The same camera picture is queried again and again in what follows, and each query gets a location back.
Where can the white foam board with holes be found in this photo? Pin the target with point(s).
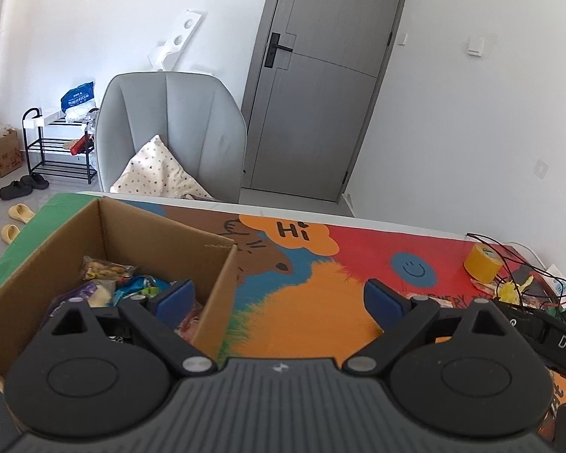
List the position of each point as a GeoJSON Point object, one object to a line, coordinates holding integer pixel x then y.
{"type": "Point", "coordinates": [177, 42]}

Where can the purple snack packet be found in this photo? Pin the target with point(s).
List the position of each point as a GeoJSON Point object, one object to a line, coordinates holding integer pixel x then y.
{"type": "Point", "coordinates": [73, 295]}

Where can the large white wall switch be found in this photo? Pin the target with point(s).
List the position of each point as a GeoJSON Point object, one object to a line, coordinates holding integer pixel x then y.
{"type": "Point", "coordinates": [476, 46]}

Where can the blue and white plastic bag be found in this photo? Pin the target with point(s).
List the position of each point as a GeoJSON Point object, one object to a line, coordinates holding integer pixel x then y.
{"type": "Point", "coordinates": [78, 99]}

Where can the yellow tape roll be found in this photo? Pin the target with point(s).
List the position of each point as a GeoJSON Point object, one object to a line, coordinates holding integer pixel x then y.
{"type": "Point", "coordinates": [481, 264]}

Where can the clear peanut packet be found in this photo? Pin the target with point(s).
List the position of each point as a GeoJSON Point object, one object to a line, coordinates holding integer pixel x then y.
{"type": "Point", "coordinates": [106, 270]}

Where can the white wall socket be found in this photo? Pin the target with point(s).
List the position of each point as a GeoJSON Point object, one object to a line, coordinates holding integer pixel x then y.
{"type": "Point", "coordinates": [541, 169]}

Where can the blue snack packet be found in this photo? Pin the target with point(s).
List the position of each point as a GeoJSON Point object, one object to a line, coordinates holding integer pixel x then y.
{"type": "Point", "coordinates": [139, 287]}

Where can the black slipper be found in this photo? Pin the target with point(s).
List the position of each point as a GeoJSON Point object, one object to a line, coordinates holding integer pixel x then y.
{"type": "Point", "coordinates": [14, 191]}
{"type": "Point", "coordinates": [34, 180]}

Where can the white dotted pillow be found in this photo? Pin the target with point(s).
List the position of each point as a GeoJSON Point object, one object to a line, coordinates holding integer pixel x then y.
{"type": "Point", "coordinates": [158, 170]}

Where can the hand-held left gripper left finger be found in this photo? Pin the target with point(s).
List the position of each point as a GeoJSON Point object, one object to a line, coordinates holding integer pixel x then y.
{"type": "Point", "coordinates": [177, 301]}

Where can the grey door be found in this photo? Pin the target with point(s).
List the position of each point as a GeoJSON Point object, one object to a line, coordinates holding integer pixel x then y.
{"type": "Point", "coordinates": [320, 104]}

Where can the black shoe rack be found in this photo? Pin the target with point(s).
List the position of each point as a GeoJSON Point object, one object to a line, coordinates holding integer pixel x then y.
{"type": "Point", "coordinates": [59, 155]}

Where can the red item on shoe rack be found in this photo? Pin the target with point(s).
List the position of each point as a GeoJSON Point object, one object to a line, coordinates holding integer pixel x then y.
{"type": "Point", "coordinates": [81, 145]}

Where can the white power strip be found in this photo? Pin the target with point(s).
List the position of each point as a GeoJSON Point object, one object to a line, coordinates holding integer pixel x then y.
{"type": "Point", "coordinates": [563, 288]}

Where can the yellow crumpled wrapper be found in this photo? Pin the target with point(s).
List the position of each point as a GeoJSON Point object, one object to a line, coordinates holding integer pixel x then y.
{"type": "Point", "coordinates": [512, 290]}

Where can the cardboard box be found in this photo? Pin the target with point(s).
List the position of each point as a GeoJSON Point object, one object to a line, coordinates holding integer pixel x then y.
{"type": "Point", "coordinates": [122, 226]}

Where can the grey upholstered chair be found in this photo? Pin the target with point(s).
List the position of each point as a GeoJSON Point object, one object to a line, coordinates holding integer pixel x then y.
{"type": "Point", "coordinates": [193, 118]}

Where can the pink snack packet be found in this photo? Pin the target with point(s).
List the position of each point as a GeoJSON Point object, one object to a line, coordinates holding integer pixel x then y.
{"type": "Point", "coordinates": [191, 321]}

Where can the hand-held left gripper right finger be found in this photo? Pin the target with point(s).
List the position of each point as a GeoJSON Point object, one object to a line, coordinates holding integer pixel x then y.
{"type": "Point", "coordinates": [382, 303]}

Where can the brown printed carton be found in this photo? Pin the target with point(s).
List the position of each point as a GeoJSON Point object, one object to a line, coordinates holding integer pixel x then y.
{"type": "Point", "coordinates": [2, 153]}

